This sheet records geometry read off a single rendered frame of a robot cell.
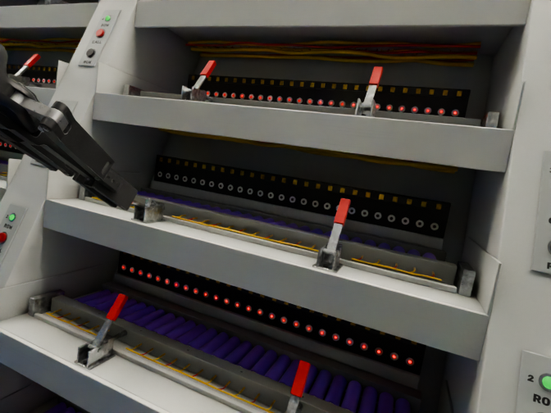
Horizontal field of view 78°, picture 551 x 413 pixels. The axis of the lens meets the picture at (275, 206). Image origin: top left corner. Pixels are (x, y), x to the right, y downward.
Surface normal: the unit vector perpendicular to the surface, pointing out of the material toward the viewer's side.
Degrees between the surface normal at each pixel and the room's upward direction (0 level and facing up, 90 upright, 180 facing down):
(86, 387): 111
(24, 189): 90
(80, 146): 92
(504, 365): 90
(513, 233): 90
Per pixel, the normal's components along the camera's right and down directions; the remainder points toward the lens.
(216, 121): -0.37, 0.04
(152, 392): 0.16, -0.98
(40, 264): 0.92, 0.18
